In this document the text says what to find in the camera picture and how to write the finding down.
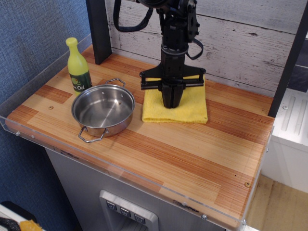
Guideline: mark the black and yellow object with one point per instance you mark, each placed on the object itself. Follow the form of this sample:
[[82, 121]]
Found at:
[[15, 218]]

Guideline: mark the stainless steel pot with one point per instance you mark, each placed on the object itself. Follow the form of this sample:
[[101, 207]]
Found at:
[[103, 110]]

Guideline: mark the yellow cloth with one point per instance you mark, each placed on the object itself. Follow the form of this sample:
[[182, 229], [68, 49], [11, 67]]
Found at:
[[192, 107]]

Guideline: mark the clear acrylic table guard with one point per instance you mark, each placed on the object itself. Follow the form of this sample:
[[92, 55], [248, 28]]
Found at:
[[207, 169]]

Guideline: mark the black frame post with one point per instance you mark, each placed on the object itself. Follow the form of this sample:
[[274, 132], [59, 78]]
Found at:
[[99, 29], [290, 63]]

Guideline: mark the black left frame post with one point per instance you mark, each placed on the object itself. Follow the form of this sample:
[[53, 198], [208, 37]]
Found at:
[[99, 29]]

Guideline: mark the white toy sink unit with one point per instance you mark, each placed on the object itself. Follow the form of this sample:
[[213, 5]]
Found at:
[[286, 159]]

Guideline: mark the yellow olive oil bottle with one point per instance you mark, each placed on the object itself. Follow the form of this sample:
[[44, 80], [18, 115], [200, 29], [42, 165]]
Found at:
[[78, 67]]

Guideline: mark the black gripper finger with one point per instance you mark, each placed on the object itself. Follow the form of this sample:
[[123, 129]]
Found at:
[[177, 92], [167, 95]]

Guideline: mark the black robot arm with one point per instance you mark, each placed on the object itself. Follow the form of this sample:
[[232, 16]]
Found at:
[[179, 27]]

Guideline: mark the black right frame post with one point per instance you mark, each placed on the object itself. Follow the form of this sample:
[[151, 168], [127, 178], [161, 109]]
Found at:
[[290, 63]]

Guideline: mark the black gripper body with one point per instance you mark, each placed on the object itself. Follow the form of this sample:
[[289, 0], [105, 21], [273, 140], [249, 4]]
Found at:
[[172, 72]]

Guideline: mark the grey toy fridge cabinet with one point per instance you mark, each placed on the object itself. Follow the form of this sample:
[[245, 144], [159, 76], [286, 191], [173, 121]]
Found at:
[[104, 203]]

